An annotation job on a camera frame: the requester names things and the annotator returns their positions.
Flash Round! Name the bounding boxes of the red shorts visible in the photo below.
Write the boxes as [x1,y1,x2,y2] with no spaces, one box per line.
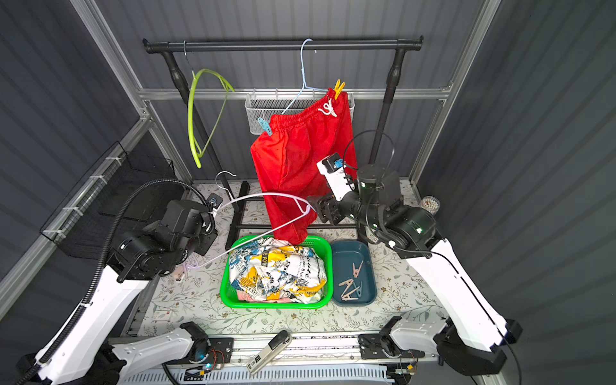
[250,88,358,245]

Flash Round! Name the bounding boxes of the salmon clothespin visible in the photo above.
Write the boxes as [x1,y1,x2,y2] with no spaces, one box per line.
[351,262,364,278]

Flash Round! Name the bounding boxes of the comic print shorts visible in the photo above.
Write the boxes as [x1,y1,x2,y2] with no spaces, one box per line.
[228,237,328,305]

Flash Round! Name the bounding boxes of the pink clothespin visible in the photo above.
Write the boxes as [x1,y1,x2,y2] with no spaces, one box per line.
[171,265,186,282]
[338,278,355,287]

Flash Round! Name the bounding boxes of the green plastic hanger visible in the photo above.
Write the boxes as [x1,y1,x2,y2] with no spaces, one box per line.
[182,40,236,169]

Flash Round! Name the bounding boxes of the teal clothespin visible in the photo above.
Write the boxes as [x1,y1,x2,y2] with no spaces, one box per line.
[348,285,362,298]

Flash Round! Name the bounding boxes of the beige clothespin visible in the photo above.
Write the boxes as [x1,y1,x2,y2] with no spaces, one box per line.
[341,288,359,302]

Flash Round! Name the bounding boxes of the blue clothespin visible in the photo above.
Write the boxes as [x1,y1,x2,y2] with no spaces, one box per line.
[257,117,273,136]

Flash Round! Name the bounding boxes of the yellow clothespin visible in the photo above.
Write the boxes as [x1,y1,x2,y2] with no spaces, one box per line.
[334,80,346,99]

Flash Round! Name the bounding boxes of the light blue wire hanger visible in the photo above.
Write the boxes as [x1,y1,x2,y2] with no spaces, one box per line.
[282,38,327,115]

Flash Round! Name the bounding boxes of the pink tie-dye shorts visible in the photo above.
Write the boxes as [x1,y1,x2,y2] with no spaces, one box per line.
[236,290,279,303]

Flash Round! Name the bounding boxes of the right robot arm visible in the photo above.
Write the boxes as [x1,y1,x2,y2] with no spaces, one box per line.
[309,155,522,377]

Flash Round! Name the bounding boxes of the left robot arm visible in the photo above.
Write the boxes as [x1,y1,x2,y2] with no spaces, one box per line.
[16,178,223,384]

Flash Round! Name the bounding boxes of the fallen pink clothespin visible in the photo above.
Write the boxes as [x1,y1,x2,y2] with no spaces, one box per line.
[171,265,186,282]

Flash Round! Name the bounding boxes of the green plastic basket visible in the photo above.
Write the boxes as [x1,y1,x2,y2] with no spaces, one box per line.
[220,236,334,310]

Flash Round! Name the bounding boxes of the dark teal tray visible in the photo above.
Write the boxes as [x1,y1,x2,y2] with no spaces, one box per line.
[330,240,377,307]

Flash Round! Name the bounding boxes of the clear tube of sticks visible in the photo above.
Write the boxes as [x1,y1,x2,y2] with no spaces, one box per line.
[420,196,441,215]

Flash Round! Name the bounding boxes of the silver black handheld device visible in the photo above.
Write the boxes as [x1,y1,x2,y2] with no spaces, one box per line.
[246,330,292,375]

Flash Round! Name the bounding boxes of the black clothes rack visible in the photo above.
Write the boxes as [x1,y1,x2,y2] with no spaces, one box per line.
[142,35,424,246]

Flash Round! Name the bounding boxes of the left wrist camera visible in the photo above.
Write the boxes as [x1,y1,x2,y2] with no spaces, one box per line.
[206,192,224,210]

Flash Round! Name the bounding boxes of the white wire wall basket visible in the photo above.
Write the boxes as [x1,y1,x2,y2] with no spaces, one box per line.
[244,90,356,136]

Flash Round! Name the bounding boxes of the black wire wall basket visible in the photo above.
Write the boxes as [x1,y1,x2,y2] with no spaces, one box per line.
[39,139,176,261]

